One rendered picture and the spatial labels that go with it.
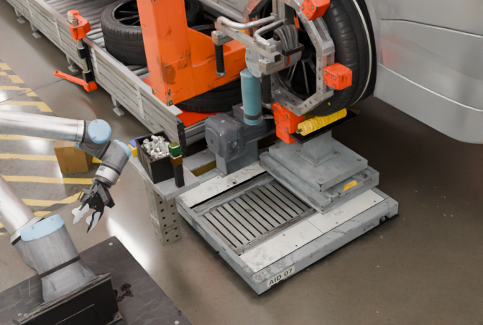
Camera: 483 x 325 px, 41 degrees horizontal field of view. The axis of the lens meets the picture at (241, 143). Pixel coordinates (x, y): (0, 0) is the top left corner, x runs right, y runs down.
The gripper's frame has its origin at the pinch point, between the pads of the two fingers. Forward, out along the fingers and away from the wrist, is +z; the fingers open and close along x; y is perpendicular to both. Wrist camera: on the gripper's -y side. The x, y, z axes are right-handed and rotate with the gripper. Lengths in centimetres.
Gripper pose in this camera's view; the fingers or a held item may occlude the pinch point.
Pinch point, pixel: (83, 226)
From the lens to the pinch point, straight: 260.0
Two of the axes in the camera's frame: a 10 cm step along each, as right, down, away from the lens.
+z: -4.0, 8.5, -3.4
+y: -7.6, -1.1, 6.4
